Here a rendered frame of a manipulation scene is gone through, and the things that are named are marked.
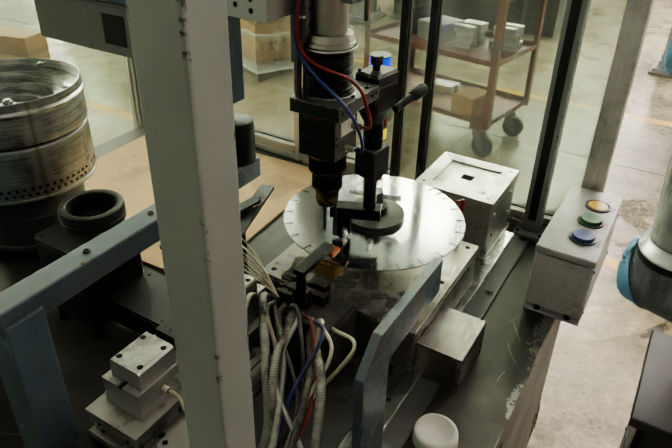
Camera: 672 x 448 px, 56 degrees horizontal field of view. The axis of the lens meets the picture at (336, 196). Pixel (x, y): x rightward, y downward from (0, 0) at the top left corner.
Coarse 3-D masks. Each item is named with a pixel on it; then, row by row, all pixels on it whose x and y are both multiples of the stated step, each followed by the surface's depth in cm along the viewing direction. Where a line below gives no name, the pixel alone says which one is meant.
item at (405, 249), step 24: (312, 192) 122; (384, 192) 122; (408, 192) 123; (432, 192) 123; (288, 216) 114; (312, 216) 114; (408, 216) 115; (432, 216) 115; (456, 216) 115; (312, 240) 107; (336, 240) 108; (360, 240) 108; (384, 240) 108; (408, 240) 108; (432, 240) 108; (456, 240) 108; (336, 264) 102; (360, 264) 102; (384, 264) 102; (408, 264) 102
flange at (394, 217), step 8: (352, 200) 118; (360, 200) 118; (384, 200) 118; (384, 208) 112; (392, 208) 115; (400, 208) 115; (384, 216) 112; (392, 216) 113; (400, 216) 113; (352, 224) 111; (360, 224) 110; (368, 224) 110; (376, 224) 110; (384, 224) 111; (392, 224) 111; (400, 224) 112; (376, 232) 110
